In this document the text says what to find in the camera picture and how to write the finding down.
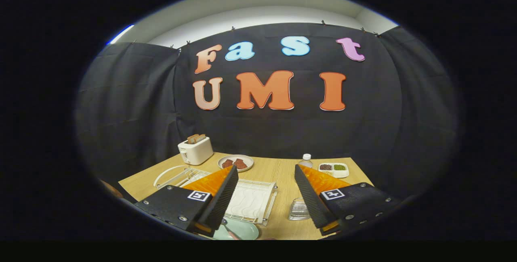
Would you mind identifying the mint green plate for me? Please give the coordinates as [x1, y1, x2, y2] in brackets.
[213, 218, 260, 240]

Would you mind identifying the clear plastic bottle white cap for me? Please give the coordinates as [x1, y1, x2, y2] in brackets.
[298, 153, 314, 170]

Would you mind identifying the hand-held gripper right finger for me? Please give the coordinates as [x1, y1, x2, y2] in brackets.
[294, 163, 403, 237]

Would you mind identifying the spoon with red checked handle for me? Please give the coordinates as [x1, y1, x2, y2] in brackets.
[221, 219, 242, 240]

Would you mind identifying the beige plate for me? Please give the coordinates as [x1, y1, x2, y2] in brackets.
[217, 154, 254, 172]

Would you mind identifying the white toaster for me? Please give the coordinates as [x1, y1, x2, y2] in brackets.
[178, 136, 214, 166]

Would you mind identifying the white wire dish rack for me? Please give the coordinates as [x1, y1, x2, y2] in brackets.
[153, 165, 278, 227]

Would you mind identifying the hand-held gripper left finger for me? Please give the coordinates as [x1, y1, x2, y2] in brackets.
[134, 164, 240, 238]

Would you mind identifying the narrow ceiling light strip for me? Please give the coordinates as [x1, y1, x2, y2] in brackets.
[107, 24, 135, 45]

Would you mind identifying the metal wire basket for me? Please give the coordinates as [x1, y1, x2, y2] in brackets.
[288, 197, 311, 221]

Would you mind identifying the white divided tray with beans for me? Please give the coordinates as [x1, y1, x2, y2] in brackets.
[318, 162, 349, 179]

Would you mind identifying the white ribbed drain tray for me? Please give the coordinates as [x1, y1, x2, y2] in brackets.
[182, 171, 276, 220]

